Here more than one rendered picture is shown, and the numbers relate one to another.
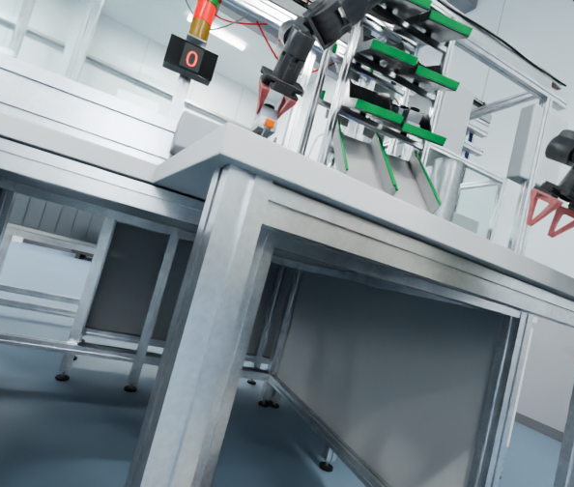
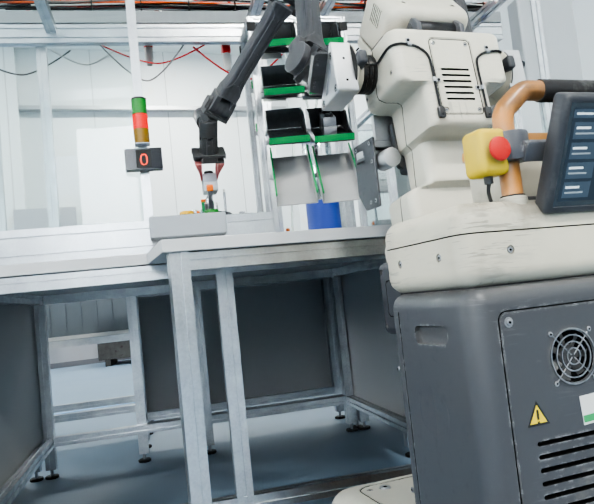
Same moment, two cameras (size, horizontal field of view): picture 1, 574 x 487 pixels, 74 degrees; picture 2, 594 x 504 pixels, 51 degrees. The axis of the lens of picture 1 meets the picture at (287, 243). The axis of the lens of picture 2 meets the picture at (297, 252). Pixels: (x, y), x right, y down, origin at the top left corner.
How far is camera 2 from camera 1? 1.09 m
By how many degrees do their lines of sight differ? 9
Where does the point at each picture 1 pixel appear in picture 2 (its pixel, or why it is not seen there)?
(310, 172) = (201, 242)
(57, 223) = (83, 322)
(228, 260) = (183, 289)
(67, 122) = (91, 248)
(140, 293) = not seen: hidden behind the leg
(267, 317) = (329, 340)
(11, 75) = (56, 237)
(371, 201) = (235, 241)
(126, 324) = not seen: hidden behind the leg
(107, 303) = (160, 382)
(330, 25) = (221, 110)
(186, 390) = (184, 342)
